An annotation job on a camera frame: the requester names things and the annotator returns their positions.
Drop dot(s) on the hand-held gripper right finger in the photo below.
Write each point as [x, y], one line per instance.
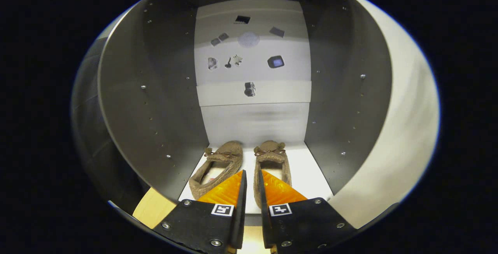
[264, 219]

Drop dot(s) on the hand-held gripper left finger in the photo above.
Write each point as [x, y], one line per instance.
[240, 215]

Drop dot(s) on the dark grey shoe cabinet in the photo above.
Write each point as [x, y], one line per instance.
[155, 90]

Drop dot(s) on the brown fuzzy slipper shoe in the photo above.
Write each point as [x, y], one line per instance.
[229, 151]
[270, 149]

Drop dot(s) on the black backdrop cloth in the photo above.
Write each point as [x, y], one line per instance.
[89, 129]

